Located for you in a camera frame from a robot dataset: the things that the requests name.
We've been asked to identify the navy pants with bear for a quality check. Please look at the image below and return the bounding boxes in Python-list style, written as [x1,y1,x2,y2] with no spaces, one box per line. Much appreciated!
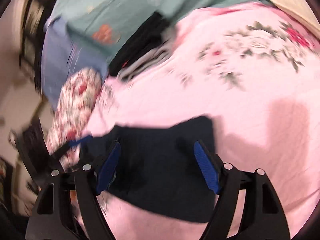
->
[80,115,217,223]

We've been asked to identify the red floral pillow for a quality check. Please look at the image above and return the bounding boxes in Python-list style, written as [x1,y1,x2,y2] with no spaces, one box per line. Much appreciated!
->
[46,68,102,155]

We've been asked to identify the blue plaid pillow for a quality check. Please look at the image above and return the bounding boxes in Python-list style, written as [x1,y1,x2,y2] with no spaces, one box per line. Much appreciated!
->
[41,18,107,110]

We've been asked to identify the grey folded pants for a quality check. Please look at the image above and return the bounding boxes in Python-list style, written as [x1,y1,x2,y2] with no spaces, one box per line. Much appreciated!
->
[117,27,177,82]

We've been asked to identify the teal heart print quilt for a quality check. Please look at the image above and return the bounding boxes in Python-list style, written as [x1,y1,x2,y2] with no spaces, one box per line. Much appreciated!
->
[47,0,267,61]

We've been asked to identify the black folded pants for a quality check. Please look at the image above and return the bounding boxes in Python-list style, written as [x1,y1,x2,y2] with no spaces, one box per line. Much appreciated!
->
[108,12,170,76]

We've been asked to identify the pink floral bedsheet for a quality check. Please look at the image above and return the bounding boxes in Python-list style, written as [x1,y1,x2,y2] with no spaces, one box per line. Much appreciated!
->
[84,3,319,236]

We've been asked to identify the cream quilted pillow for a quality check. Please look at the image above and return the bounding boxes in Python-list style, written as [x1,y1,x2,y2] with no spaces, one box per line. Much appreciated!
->
[270,0,319,38]

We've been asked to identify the dark framed wall pictures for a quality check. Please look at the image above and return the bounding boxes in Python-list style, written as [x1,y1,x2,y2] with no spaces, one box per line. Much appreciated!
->
[19,0,56,93]

